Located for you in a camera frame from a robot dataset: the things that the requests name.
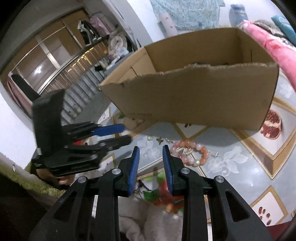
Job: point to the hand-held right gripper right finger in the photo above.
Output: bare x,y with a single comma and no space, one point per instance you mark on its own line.
167,171

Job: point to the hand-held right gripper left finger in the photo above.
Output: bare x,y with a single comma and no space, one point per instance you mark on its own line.
134,171

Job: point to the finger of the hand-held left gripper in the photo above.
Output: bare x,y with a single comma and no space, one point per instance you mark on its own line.
108,129
111,142

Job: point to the small silver clip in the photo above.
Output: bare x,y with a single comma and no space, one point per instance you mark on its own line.
214,153

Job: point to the brown cardboard box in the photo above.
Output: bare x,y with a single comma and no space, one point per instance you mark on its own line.
196,97

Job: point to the person's left hand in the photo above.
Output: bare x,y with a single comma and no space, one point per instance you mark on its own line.
66,180

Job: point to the light slippers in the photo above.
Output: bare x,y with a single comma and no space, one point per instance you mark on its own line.
74,111

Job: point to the white fluffy clothing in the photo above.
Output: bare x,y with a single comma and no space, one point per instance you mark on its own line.
143,220

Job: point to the fruit print tablecloth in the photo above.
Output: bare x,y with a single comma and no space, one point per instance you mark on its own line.
222,160

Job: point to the brown sliding door wardrobe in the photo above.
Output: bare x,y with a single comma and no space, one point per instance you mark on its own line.
46,58

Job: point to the green fluffy cloth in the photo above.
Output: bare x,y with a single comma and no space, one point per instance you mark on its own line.
23,178

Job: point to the pile of clothes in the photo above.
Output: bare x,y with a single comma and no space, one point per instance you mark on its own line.
120,46

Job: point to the hanging clothes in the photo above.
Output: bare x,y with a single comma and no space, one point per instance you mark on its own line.
92,27

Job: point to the pale pink cylinder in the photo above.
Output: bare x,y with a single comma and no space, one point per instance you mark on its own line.
167,22

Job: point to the red floral blanket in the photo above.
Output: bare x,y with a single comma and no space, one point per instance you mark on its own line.
272,46

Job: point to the blue vase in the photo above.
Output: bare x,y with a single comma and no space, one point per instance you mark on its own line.
238,14

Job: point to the grey brown cloth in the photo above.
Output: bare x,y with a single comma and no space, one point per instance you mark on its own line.
268,26

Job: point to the teal patterned pillow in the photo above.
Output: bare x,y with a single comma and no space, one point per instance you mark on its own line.
285,27

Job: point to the light blue wall cloth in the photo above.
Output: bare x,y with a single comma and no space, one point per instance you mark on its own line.
189,14

